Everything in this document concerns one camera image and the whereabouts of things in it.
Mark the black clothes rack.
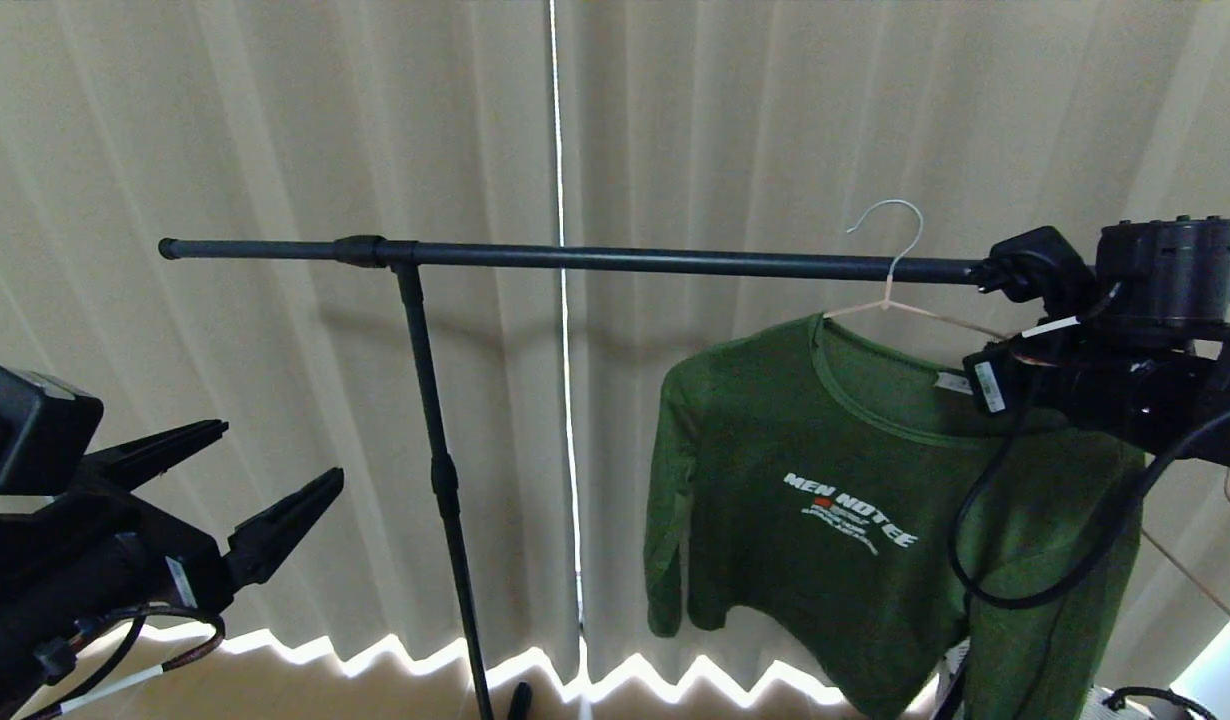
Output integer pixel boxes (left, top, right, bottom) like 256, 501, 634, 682
158, 235, 1230, 720

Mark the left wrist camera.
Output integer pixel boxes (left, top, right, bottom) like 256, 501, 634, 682
0, 365, 104, 496

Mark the green printed shirt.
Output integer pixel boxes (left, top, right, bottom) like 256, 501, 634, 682
643, 313, 1146, 720

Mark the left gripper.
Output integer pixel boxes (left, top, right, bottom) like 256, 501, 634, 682
0, 420, 345, 683

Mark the white laundry basket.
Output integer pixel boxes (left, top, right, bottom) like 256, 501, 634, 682
1090, 685, 1221, 720

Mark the beige curtain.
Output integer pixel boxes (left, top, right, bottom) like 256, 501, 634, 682
0, 0, 1230, 701

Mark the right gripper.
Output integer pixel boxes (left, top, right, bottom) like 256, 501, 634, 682
963, 338, 1138, 429

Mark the pink clothes hanger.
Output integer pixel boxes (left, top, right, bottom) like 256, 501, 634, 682
1140, 468, 1230, 641
825, 200, 1008, 343

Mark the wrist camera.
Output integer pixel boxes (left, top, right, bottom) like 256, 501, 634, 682
975, 227, 1098, 319
0, 365, 104, 496

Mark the black cable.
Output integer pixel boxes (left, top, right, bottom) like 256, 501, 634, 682
948, 385, 1230, 613

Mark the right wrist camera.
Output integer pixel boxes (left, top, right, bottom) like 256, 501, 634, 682
975, 227, 1098, 319

